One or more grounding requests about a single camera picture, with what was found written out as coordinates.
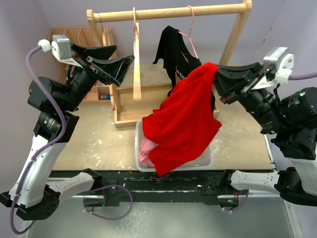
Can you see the pink wire hanger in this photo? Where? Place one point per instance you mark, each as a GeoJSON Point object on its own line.
{"type": "Point", "coordinates": [189, 35]}

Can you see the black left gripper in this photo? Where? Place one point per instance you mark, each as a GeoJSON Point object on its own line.
{"type": "Point", "coordinates": [114, 71]}

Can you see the white plastic laundry basket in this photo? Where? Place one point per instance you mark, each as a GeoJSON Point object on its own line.
{"type": "Point", "coordinates": [165, 157]}

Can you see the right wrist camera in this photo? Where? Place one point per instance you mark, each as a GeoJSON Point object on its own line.
{"type": "Point", "coordinates": [278, 64]}

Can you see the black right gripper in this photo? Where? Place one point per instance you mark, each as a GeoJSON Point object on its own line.
{"type": "Point", "coordinates": [239, 80]}

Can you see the pink t shirt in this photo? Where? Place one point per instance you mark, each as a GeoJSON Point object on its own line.
{"type": "Point", "coordinates": [146, 147]}

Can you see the black t shirt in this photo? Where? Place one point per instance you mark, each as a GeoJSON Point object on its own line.
{"type": "Point", "coordinates": [177, 60]}

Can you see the wooden clothes rack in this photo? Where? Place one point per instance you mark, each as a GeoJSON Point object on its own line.
{"type": "Point", "coordinates": [155, 84]}

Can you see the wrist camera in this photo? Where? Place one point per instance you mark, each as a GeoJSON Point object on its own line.
{"type": "Point", "coordinates": [278, 64]}
{"type": "Point", "coordinates": [60, 48]}

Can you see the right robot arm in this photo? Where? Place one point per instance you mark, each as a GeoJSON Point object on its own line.
{"type": "Point", "coordinates": [291, 121]}

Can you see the blue grey cylinder in organizer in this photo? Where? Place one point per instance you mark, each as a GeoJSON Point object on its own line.
{"type": "Point", "coordinates": [104, 97]}

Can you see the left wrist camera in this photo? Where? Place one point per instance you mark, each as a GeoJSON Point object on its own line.
{"type": "Point", "coordinates": [60, 48]}

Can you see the red t shirt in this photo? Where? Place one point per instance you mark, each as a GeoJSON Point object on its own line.
{"type": "Point", "coordinates": [186, 113]}

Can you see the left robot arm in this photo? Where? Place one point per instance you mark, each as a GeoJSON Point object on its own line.
{"type": "Point", "coordinates": [33, 198]}

